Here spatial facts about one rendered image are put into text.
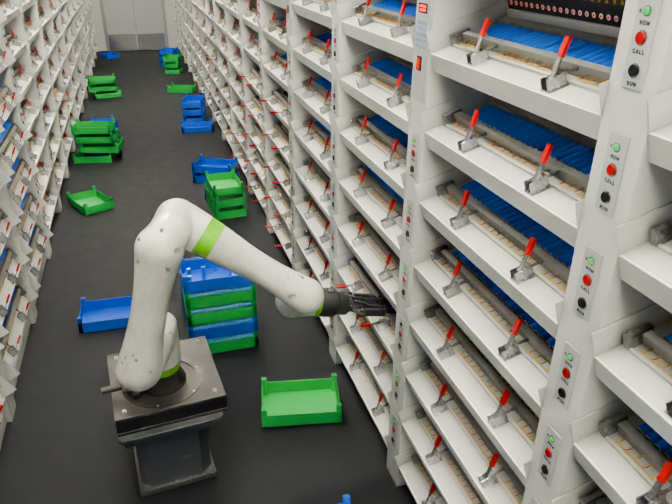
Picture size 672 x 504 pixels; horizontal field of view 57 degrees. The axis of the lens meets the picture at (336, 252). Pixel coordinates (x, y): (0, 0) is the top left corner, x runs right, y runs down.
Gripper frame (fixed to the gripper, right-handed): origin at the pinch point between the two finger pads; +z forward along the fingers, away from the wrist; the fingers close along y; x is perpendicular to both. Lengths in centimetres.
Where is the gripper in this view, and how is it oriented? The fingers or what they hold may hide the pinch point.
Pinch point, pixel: (391, 305)
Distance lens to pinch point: 208.1
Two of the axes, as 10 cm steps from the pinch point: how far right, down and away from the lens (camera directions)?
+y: -2.9, -4.3, 8.6
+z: 9.3, 0.8, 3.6
